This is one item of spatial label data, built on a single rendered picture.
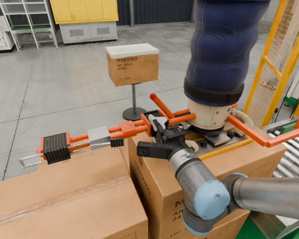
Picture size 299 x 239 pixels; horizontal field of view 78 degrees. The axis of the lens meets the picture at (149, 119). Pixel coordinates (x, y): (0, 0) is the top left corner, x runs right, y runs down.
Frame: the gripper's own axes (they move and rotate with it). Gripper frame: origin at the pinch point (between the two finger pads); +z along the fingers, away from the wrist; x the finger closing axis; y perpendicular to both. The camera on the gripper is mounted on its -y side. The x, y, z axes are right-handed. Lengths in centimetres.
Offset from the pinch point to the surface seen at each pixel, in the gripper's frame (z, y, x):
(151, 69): 165, 71, -42
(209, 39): -4.1, 18.3, 29.9
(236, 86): -9.7, 28.7, 15.0
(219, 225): -20, 34, -66
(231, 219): -20, 43, -66
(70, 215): -8.6, -35.0, -25.6
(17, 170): 129, -105, -120
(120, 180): -1.2, -13.8, -25.5
